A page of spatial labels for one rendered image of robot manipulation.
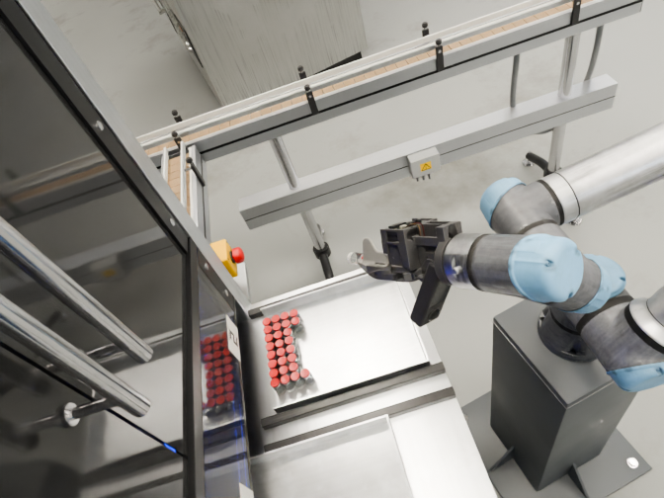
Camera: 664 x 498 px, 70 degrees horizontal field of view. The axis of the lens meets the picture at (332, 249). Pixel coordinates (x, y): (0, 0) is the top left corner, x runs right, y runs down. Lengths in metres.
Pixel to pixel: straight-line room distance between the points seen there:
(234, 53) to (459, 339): 2.18
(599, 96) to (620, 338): 1.46
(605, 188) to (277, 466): 0.77
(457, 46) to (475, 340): 1.12
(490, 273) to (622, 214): 1.96
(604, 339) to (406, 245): 0.45
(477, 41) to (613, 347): 1.18
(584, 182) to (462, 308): 1.45
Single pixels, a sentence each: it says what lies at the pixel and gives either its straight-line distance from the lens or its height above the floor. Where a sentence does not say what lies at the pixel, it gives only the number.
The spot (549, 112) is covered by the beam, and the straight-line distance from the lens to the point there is 2.19.
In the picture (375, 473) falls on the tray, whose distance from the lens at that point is 1.00.
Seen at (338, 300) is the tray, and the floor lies 0.88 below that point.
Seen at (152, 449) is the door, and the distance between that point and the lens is 0.67.
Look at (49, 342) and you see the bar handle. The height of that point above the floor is 1.58.
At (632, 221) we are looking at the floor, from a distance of 2.51.
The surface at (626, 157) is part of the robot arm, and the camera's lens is 0.79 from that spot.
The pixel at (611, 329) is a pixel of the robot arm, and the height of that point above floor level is 1.00.
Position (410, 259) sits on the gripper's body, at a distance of 0.70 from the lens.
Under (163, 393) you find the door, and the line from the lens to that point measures 0.72.
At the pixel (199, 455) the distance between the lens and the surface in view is 0.76.
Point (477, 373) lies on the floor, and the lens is 2.01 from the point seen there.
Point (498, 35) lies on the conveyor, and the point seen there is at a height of 0.93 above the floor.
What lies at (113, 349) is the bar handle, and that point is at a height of 1.46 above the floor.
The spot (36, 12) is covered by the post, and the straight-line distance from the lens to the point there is 0.81.
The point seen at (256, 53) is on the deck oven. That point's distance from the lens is 3.30.
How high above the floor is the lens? 1.84
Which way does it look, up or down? 49 degrees down
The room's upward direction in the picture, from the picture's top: 21 degrees counter-clockwise
